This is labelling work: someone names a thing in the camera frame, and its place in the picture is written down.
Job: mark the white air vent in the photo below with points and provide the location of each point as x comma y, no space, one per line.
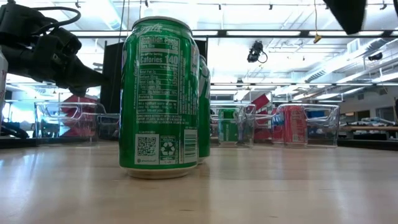
353,46

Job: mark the red soda can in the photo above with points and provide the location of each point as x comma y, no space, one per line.
278,130
295,124

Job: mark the green Sprite soda can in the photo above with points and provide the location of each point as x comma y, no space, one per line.
228,127
204,109
158,93

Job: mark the clear plastic bin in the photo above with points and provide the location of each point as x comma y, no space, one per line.
70,137
323,130
245,124

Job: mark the black ceiling fixture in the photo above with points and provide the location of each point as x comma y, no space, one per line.
375,56

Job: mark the person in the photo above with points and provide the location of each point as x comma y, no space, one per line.
15,132

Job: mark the wooden workbench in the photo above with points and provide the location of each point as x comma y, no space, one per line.
367,128

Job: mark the black ceiling camera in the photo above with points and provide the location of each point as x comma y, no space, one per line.
255,53

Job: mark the black ceiling rail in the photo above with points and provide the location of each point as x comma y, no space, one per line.
311,84

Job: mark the black fabric divider screen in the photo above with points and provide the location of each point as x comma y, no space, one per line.
112,77

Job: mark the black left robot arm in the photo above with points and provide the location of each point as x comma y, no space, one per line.
18,21

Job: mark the red storage box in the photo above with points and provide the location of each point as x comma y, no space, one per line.
262,102

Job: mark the blue storage bins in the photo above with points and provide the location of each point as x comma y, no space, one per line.
315,114

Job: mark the black aluminium table frame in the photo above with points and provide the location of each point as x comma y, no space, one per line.
367,144

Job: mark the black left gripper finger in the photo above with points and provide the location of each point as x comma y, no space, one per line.
81,77
78,92

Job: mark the black overhead frame beam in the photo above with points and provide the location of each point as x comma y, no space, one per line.
222,33

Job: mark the red stacked storage boxes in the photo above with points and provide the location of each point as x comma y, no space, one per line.
87,99

